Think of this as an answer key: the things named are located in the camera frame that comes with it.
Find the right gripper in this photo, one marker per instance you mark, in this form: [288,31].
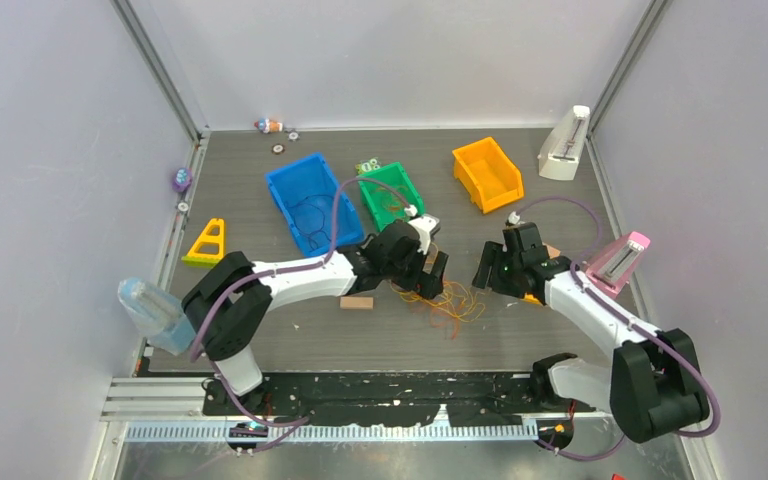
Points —
[494,254]

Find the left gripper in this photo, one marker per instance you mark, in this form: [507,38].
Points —
[428,285]

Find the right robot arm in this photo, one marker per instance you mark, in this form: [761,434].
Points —
[653,385]

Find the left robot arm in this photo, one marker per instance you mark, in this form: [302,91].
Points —
[228,304]

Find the yellow triangular toy right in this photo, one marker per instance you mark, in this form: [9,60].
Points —
[532,299]

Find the yellow triangular toy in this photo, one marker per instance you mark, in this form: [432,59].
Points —
[532,299]
[210,246]

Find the small wooden block right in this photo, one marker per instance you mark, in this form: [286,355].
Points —
[552,251]

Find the orange plastic bin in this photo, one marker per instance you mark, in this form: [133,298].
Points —
[491,179]

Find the green plastic bin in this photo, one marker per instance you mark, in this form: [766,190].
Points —
[383,205]

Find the pink metronome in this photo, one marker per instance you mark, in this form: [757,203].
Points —
[610,270]

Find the white metronome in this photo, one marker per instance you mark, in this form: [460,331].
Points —
[559,156]

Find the green gear toy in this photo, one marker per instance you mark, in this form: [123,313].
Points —
[367,166]

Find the blue plastic bin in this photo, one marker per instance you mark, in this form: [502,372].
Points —
[303,191]

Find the small toy figurine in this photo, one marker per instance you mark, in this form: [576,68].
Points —
[268,126]

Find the yellow triangular toy left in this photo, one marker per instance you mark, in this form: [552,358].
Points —
[210,246]

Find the purple round toy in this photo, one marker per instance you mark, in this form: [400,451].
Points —
[182,180]

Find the clear blue plastic container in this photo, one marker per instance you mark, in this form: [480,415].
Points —
[157,315]

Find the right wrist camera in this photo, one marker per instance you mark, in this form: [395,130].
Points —
[513,219]

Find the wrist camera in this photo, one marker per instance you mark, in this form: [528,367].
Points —
[426,226]
[513,219]

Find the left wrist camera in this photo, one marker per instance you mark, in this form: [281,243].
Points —
[426,226]

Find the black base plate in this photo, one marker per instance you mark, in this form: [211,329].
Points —
[389,399]

